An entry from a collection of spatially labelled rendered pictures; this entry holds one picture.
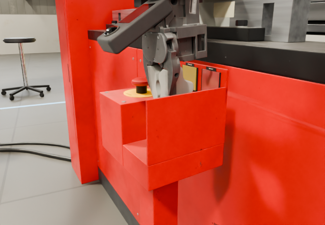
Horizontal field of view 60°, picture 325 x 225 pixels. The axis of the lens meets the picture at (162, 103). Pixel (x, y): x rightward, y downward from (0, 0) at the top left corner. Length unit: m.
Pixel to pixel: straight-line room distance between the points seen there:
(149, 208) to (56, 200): 1.12
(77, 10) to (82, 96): 0.44
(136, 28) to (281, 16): 0.36
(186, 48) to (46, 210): 1.32
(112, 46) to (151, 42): 0.08
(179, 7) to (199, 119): 0.18
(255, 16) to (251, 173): 0.36
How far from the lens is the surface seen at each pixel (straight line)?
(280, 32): 0.67
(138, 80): 0.55
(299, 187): 0.55
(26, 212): 1.66
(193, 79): 0.55
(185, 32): 0.44
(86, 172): 1.75
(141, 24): 0.41
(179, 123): 0.45
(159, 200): 0.59
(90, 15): 1.55
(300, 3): 0.68
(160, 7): 0.43
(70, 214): 1.57
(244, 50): 0.57
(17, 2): 9.35
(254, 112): 0.57
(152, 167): 0.45
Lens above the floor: 0.92
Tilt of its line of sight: 16 degrees down
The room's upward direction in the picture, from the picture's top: straight up
